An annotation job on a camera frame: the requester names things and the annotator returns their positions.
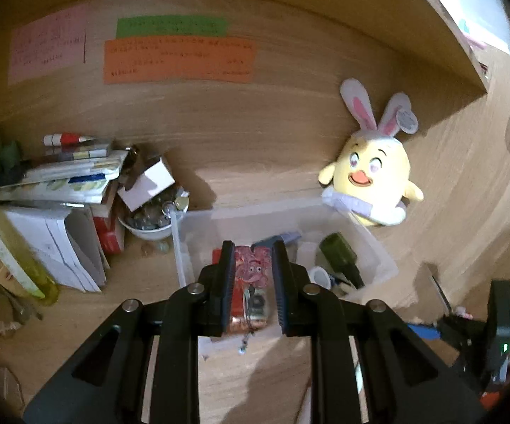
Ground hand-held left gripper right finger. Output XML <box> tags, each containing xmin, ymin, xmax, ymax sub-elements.
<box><xmin>271</xmin><ymin>238</ymin><xmax>487</xmax><ymax>424</ymax></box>

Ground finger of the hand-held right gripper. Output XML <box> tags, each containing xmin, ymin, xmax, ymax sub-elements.
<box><xmin>407</xmin><ymin>316</ymin><xmax>463</xmax><ymax>342</ymax></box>

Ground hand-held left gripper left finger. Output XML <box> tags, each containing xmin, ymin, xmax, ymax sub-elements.
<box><xmin>23</xmin><ymin>241</ymin><xmax>238</xmax><ymax>424</ymax></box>

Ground pink cartoon keychain packet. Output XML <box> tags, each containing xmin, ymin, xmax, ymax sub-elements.
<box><xmin>213</xmin><ymin>245</ymin><xmax>277</xmax><ymax>337</ymax></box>

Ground clear plastic box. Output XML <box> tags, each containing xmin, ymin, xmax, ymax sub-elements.
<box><xmin>170</xmin><ymin>199</ymin><xmax>399</xmax><ymax>356</ymax></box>

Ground dark green pump bottle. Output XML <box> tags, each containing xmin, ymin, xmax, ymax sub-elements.
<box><xmin>319</xmin><ymin>232</ymin><xmax>366</xmax><ymax>291</ymax></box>

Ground small white jar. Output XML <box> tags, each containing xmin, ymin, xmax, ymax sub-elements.
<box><xmin>308</xmin><ymin>265</ymin><xmax>334</xmax><ymax>293</ymax></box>

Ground blue tube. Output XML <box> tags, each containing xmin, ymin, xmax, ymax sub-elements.
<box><xmin>255</xmin><ymin>231</ymin><xmax>303</xmax><ymax>249</ymax></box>

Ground white bowl of marbles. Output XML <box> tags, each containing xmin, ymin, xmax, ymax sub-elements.
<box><xmin>118</xmin><ymin>193</ymin><xmax>190</xmax><ymax>241</ymax></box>

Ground small white cardboard box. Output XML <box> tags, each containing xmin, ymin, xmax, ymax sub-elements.
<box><xmin>118</xmin><ymin>157</ymin><xmax>176</xmax><ymax>211</ymax></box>

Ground red carton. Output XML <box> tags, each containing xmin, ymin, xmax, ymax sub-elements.
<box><xmin>91</xmin><ymin>185</ymin><xmax>126</xmax><ymax>255</ymax></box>

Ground yellow chick plush toy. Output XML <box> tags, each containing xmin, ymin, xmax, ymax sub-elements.
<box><xmin>318</xmin><ymin>78</ymin><xmax>424</xmax><ymax>227</ymax></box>

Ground white paper folders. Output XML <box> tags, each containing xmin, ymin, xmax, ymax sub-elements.
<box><xmin>0</xmin><ymin>205</ymin><xmax>111</xmax><ymax>293</ymax></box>

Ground stack of booklets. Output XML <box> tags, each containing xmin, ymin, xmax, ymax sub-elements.
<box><xmin>0</xmin><ymin>141</ymin><xmax>129</xmax><ymax>206</ymax></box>

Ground red and white marker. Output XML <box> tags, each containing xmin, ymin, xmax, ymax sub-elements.
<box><xmin>43</xmin><ymin>132</ymin><xmax>96</xmax><ymax>147</ymax></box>

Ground yellow-green spray bottle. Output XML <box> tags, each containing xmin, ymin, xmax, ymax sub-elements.
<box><xmin>0</xmin><ymin>163</ymin><xmax>60</xmax><ymax>306</ymax></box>

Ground orange paper note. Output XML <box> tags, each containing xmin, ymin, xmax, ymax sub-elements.
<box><xmin>103</xmin><ymin>36</ymin><xmax>256</xmax><ymax>84</ymax></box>

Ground dark green object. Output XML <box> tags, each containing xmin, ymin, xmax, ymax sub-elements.
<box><xmin>0</xmin><ymin>141</ymin><xmax>22</xmax><ymax>178</ymax></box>

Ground green paper note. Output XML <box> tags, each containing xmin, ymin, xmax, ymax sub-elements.
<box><xmin>116</xmin><ymin>17</ymin><xmax>229</xmax><ymax>39</ymax></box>

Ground pink paper note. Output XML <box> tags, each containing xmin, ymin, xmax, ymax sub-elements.
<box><xmin>8</xmin><ymin>4</ymin><xmax>88</xmax><ymax>86</ymax></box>

